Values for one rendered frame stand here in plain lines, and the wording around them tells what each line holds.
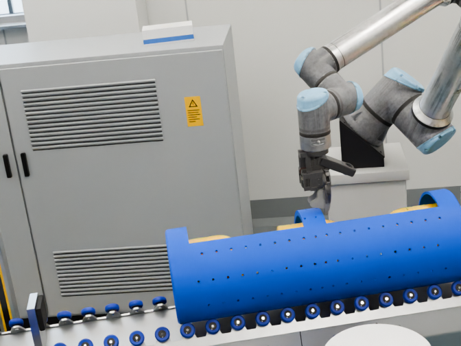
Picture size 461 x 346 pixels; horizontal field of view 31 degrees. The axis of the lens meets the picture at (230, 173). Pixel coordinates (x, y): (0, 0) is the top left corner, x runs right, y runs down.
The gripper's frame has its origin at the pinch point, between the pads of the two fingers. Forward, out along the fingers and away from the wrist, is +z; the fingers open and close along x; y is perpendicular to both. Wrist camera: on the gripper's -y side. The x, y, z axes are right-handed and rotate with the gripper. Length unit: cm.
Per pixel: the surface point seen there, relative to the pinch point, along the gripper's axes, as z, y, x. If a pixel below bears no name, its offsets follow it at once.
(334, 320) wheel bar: 30.8, 2.6, 11.4
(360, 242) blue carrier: 6.3, -6.5, 11.9
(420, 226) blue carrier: 4.6, -25.0, 10.6
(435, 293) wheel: 27.1, -28.6, 11.1
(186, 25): -29, 26, -173
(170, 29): -28, 34, -173
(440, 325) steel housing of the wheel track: 36.8, -29.1, 13.3
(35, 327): 21, 90, 5
